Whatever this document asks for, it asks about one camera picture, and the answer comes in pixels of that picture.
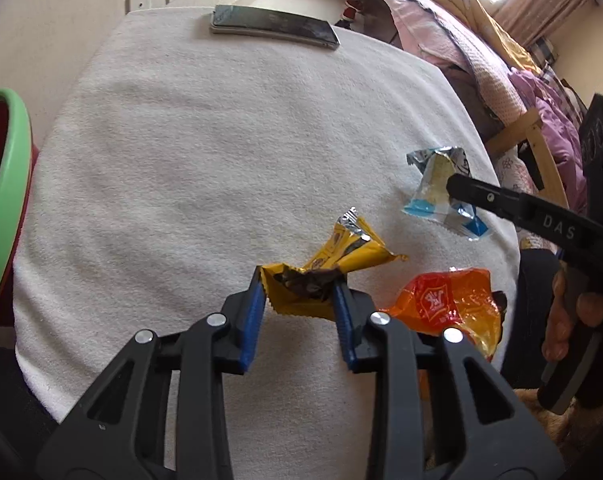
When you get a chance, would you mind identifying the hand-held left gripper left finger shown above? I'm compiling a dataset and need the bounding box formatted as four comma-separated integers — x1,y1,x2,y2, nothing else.
36,266,268,480

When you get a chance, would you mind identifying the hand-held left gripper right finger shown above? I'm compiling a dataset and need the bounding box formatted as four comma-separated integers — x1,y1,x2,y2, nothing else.
331,280,567,480

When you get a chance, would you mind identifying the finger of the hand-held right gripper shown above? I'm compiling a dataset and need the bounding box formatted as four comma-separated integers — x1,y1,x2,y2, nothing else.
446,173,529,228

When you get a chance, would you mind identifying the blue and silver wrapper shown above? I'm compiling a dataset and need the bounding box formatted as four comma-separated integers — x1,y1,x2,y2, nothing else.
401,145,490,242

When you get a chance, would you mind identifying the yellow snack wrapper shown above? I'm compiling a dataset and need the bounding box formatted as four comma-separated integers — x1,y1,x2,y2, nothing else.
258,206,411,322

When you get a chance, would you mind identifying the red bin with green rim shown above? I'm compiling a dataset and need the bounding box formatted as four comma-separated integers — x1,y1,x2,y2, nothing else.
0,88,35,327

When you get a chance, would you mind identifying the person's right hand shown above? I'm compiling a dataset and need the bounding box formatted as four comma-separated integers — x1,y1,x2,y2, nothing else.
541,269,603,363

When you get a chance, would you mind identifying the orange snack wrapper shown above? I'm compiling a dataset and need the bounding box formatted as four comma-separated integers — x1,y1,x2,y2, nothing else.
378,267,508,362

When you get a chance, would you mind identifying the purple floral bedding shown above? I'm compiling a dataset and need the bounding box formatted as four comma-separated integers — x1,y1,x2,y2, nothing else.
509,66,591,197

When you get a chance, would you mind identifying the person's black trouser leg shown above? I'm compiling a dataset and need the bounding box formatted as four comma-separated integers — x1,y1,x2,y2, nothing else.
500,249,563,388

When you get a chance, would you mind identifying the pink blanket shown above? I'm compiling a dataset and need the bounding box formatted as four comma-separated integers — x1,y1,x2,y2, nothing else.
373,0,541,127

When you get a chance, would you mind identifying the white terry towel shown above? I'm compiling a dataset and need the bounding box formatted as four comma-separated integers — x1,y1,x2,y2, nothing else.
12,6,523,425

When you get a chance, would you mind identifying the yellow blanket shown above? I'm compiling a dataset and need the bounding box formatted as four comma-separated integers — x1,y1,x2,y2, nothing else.
411,0,543,75

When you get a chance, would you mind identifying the smartphone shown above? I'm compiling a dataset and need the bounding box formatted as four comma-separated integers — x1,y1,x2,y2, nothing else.
209,4,341,51

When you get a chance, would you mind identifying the wooden chair frame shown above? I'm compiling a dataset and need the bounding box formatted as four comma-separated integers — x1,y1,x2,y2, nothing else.
485,109,571,207

